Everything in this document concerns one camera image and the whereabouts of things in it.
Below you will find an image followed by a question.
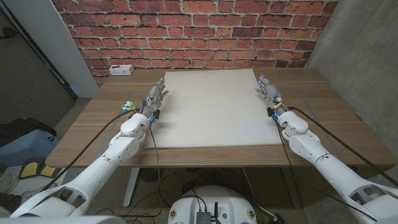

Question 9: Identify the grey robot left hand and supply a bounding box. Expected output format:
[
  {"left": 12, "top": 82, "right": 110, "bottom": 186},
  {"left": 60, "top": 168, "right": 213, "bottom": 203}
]
[{"left": 141, "top": 77, "right": 170, "bottom": 119}]

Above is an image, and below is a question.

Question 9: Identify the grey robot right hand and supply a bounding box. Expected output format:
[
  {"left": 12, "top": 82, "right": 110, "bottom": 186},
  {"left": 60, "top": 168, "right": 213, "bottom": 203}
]
[{"left": 255, "top": 73, "right": 289, "bottom": 121}]

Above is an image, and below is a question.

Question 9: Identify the cream memory foam sheet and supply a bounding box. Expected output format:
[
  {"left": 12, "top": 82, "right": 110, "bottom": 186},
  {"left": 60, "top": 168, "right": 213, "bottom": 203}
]
[{"left": 144, "top": 68, "right": 283, "bottom": 149}]

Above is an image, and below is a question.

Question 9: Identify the multicoloured Rubik's cube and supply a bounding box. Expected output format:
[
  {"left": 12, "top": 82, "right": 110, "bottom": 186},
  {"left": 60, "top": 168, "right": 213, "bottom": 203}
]
[{"left": 121, "top": 101, "right": 137, "bottom": 119}]

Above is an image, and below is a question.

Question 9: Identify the white power strip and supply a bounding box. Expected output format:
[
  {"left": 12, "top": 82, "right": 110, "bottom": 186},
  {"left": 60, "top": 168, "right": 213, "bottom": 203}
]
[{"left": 108, "top": 64, "right": 135, "bottom": 77}]

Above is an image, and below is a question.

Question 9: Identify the black round fan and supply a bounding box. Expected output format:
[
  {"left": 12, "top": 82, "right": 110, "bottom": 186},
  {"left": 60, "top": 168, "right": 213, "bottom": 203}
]
[{"left": 139, "top": 167, "right": 164, "bottom": 184}]

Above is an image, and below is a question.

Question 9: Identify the red brick print backdrop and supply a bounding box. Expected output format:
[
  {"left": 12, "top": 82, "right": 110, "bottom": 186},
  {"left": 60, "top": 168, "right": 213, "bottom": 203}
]
[{"left": 51, "top": 0, "right": 340, "bottom": 86}]

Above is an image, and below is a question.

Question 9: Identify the white metal table leg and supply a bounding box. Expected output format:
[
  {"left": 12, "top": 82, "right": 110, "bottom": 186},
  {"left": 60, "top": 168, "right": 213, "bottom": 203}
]
[
  {"left": 123, "top": 167, "right": 141, "bottom": 208},
  {"left": 281, "top": 167, "right": 302, "bottom": 208}
]

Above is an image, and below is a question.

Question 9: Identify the white robot torso base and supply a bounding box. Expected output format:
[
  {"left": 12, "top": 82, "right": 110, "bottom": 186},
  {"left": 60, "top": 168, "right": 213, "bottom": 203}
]
[{"left": 167, "top": 185, "right": 258, "bottom": 224}]

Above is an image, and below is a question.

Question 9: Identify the small grey electronics box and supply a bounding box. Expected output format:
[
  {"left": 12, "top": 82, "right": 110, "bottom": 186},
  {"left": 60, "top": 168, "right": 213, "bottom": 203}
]
[{"left": 195, "top": 211, "right": 212, "bottom": 224}]

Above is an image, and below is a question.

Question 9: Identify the black cloth bag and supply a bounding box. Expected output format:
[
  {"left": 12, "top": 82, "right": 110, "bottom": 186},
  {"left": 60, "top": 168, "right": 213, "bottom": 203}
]
[{"left": 0, "top": 117, "right": 57, "bottom": 147}]

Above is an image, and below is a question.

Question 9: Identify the blue storage bin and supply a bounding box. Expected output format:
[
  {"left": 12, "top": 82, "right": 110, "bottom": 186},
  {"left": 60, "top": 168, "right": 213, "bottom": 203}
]
[{"left": 0, "top": 129, "right": 60, "bottom": 170}]

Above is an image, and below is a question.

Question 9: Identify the yellow and black pad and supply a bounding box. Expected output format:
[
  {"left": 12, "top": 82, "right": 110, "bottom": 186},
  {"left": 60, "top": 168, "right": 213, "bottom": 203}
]
[{"left": 18, "top": 157, "right": 58, "bottom": 180}]

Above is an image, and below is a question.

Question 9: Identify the white sneaker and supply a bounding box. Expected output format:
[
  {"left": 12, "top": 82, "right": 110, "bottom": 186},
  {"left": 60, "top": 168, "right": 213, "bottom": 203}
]
[{"left": 0, "top": 172, "right": 19, "bottom": 194}]

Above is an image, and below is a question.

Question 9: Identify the dark trouser leg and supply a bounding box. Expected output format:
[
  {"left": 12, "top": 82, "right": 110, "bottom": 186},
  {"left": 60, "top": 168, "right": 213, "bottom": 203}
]
[{"left": 0, "top": 191, "right": 22, "bottom": 214}]

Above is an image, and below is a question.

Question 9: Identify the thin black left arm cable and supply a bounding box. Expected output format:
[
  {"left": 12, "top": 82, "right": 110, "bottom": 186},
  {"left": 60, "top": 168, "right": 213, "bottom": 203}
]
[{"left": 149, "top": 121, "right": 164, "bottom": 209}]

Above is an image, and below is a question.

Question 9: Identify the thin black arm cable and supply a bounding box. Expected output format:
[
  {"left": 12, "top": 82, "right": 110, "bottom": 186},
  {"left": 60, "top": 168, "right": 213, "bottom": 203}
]
[
  {"left": 149, "top": 121, "right": 164, "bottom": 209},
  {"left": 274, "top": 119, "right": 379, "bottom": 222}
]

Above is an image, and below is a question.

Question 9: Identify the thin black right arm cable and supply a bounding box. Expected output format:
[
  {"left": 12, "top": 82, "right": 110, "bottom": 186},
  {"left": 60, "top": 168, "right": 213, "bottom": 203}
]
[{"left": 274, "top": 119, "right": 379, "bottom": 222}]

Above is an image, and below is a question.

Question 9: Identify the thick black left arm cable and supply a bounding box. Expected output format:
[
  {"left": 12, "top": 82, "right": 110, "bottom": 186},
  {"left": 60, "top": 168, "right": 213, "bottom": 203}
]
[{"left": 40, "top": 109, "right": 137, "bottom": 191}]

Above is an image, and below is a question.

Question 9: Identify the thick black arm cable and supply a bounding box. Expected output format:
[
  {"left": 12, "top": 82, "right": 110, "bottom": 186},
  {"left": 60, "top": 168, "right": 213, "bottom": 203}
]
[
  {"left": 40, "top": 109, "right": 137, "bottom": 191},
  {"left": 288, "top": 106, "right": 398, "bottom": 188}
]

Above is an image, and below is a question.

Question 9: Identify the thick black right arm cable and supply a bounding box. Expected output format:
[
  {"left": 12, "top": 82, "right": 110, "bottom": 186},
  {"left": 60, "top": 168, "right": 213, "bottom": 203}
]
[{"left": 288, "top": 106, "right": 398, "bottom": 188}]

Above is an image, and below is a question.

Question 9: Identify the white floor cable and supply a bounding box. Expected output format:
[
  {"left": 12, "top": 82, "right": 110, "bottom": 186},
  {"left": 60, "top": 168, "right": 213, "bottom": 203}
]
[{"left": 241, "top": 167, "right": 277, "bottom": 220}]

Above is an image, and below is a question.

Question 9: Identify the white wall panel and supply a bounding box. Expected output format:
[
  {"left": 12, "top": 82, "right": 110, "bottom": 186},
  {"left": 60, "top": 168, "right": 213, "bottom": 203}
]
[{"left": 2, "top": 0, "right": 100, "bottom": 99}]

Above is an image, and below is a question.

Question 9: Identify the black door handle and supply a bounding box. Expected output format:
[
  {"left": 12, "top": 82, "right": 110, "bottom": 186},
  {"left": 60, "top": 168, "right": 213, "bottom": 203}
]
[{"left": 0, "top": 27, "right": 19, "bottom": 40}]

